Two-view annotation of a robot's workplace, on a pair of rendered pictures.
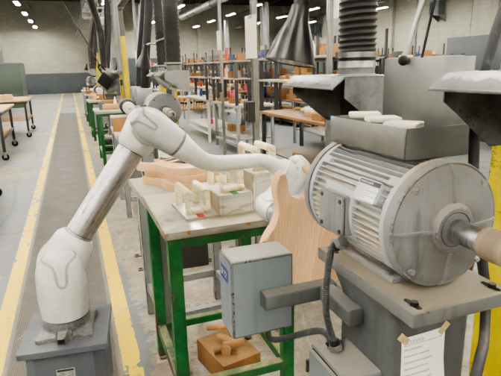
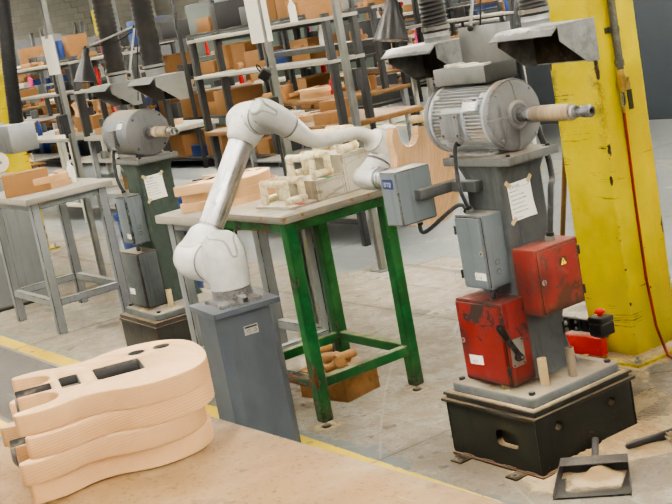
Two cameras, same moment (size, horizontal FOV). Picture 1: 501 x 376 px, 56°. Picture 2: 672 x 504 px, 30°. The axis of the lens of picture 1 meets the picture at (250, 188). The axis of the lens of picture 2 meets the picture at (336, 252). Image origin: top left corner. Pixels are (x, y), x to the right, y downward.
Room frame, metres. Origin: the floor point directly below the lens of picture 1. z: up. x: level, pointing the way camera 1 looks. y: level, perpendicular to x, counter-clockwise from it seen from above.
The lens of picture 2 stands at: (-3.25, 1.26, 1.73)
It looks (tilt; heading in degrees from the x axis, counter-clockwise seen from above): 11 degrees down; 347
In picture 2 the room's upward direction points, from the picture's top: 11 degrees counter-clockwise
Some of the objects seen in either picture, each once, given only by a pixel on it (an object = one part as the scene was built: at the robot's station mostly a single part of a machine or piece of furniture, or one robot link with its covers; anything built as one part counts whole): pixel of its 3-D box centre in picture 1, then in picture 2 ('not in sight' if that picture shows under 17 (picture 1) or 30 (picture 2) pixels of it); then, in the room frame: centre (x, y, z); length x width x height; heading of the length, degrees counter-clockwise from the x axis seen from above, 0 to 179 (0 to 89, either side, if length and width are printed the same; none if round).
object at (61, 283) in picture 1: (61, 281); (223, 259); (1.47, 0.65, 0.87); 0.18 x 0.16 x 0.22; 24
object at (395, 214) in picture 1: (386, 204); (480, 117); (1.02, -0.31, 1.25); 0.41 x 0.27 x 0.26; 20
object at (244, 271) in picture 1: (276, 309); (426, 201); (1.02, -0.06, 0.99); 0.24 x 0.21 x 0.26; 20
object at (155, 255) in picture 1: (157, 283); not in sight; (2.30, 0.51, 0.45); 0.05 x 0.05 x 0.90; 20
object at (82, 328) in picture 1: (65, 322); (234, 294); (1.44, 0.64, 0.73); 0.22 x 0.18 x 0.06; 13
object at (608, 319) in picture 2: not in sight; (582, 323); (0.85, -0.51, 0.46); 0.25 x 0.07 x 0.08; 20
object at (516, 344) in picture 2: not in sight; (512, 345); (0.77, -0.20, 0.47); 0.12 x 0.03 x 0.18; 110
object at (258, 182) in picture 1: (256, 184); (338, 170); (2.16, -0.03, 1.02); 0.27 x 0.15 x 0.17; 24
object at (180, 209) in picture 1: (194, 209); (286, 204); (2.04, 0.26, 0.94); 0.27 x 0.15 x 0.01; 24
